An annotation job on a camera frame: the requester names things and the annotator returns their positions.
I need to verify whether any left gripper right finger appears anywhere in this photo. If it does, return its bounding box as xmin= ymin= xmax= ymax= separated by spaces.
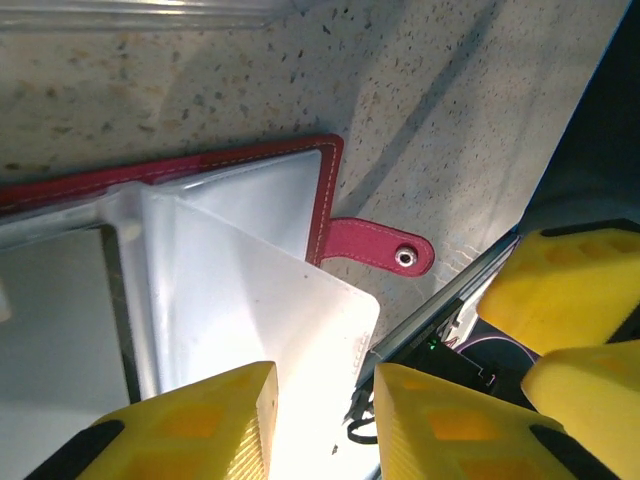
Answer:
xmin=373 ymin=362 xmax=619 ymax=480

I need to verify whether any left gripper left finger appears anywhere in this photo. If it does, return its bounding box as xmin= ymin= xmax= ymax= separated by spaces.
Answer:
xmin=22 ymin=360 xmax=280 ymax=480

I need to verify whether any red leather card holder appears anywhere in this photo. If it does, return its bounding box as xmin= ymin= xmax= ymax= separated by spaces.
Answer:
xmin=0 ymin=133 xmax=435 ymax=480

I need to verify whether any plain grey card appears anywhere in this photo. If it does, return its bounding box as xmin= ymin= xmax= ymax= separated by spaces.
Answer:
xmin=0 ymin=224 xmax=141 ymax=404

